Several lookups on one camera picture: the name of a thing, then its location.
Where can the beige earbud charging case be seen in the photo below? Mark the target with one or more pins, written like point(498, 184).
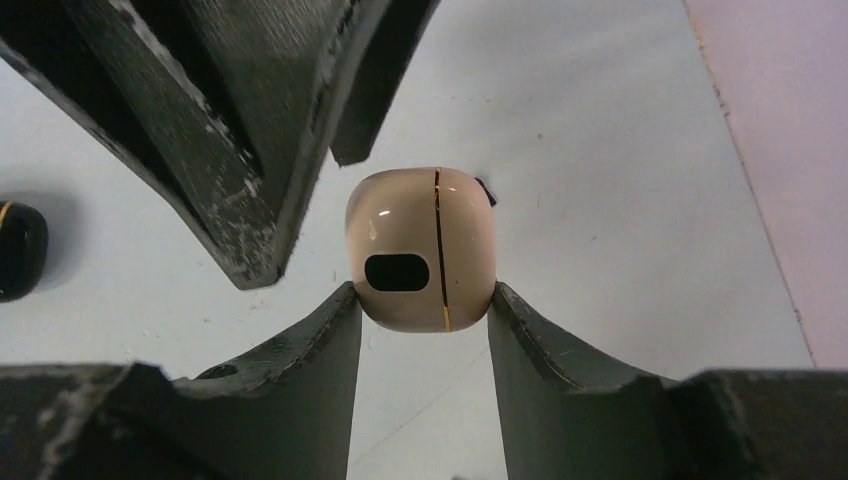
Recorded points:
point(421, 247)

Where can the black earbud lower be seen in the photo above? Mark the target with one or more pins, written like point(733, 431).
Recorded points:
point(490, 196)

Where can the black earbud charging case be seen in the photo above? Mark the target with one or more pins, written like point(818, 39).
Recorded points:
point(24, 245)

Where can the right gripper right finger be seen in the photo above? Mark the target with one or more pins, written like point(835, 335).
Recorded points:
point(568, 410)

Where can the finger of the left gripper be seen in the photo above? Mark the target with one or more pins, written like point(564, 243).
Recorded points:
point(227, 109)
point(393, 39)

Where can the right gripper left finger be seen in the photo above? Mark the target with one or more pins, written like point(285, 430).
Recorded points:
point(282, 410)

